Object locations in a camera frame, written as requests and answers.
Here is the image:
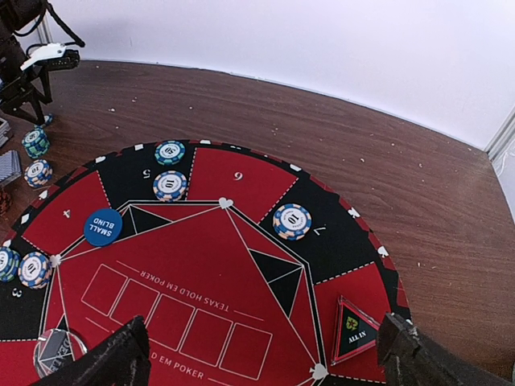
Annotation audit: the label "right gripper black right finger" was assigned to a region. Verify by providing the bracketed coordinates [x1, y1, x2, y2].
[376, 314, 510, 386]

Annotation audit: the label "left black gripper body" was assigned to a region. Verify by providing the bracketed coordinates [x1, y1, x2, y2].
[1, 66, 52, 125]

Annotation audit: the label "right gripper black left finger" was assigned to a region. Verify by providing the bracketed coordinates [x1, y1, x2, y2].
[35, 315, 151, 386]

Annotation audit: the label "green white chip stack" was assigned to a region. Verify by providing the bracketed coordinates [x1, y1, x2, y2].
[22, 127, 50, 159]

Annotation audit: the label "triangular all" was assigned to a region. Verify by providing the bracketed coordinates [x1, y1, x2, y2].
[331, 295, 380, 366]

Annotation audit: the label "white chips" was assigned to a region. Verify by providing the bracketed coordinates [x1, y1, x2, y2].
[153, 170, 187, 202]
[18, 252, 53, 290]
[273, 203, 312, 240]

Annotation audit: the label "blue small blind button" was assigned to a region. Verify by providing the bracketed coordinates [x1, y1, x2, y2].
[84, 208, 123, 247]

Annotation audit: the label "green chips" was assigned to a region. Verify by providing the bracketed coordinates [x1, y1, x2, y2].
[154, 141, 186, 166]
[0, 247, 21, 282]

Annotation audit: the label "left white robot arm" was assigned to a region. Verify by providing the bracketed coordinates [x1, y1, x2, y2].
[1, 0, 52, 125]

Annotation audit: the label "aluminium poker case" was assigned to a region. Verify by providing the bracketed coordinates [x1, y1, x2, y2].
[0, 118, 13, 147]

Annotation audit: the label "single green chip on table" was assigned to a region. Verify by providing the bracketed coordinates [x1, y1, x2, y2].
[43, 114, 54, 125]

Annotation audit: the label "blue playing card deck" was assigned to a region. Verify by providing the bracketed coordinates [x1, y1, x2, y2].
[0, 150, 21, 187]

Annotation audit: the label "red black chip stack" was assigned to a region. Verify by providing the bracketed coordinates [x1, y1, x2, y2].
[0, 189, 12, 216]

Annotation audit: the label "round red black poker mat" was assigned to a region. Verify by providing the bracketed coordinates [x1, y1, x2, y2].
[1, 141, 410, 385]

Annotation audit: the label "right aluminium frame post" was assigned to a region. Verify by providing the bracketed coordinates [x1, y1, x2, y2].
[484, 109, 515, 162]

